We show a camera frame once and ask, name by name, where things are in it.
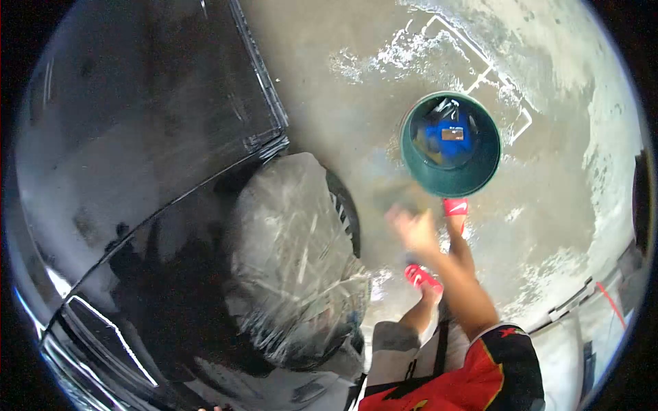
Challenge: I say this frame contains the person's right hand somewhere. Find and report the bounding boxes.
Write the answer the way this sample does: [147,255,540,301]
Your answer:
[385,202,442,259]

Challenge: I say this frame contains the person's right fingers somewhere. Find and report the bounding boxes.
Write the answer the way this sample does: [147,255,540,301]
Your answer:
[385,202,434,230]

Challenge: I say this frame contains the green plastic bucket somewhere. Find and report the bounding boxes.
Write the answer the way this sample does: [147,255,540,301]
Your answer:
[399,91,502,199]

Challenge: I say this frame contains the blue cloth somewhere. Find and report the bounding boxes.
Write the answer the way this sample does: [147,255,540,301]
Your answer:
[415,109,477,166]

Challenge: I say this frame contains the person's legs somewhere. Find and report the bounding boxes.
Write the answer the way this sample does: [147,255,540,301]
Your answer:
[366,198,476,387]

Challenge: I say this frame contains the foam-covered car wheel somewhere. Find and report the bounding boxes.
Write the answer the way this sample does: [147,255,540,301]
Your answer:
[225,151,372,372]

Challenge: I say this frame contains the person's body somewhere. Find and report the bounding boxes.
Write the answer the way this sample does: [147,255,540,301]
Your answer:
[357,323,546,411]

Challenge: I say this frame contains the white curved panel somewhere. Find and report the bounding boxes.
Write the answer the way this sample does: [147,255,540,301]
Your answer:
[529,241,643,411]

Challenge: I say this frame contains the black car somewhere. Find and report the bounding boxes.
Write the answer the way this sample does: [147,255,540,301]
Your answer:
[4,0,372,411]

